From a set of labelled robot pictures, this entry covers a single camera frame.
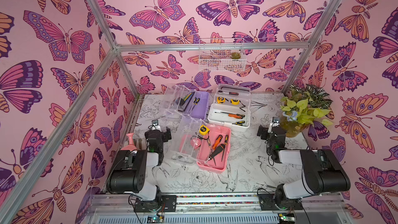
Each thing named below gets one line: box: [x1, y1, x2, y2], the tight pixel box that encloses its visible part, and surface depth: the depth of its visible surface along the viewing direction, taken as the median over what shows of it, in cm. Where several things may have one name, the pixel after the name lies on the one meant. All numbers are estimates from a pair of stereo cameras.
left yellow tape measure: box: [216, 96, 226, 104], surface depth 108 cm
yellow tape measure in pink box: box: [199, 124, 210, 136], surface depth 91 cm
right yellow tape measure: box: [230, 99, 241, 106], surface depth 105 cm
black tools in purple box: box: [175, 91, 196, 112], surface depth 106 cm
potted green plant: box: [279, 84, 334, 137], surface depth 85 cm
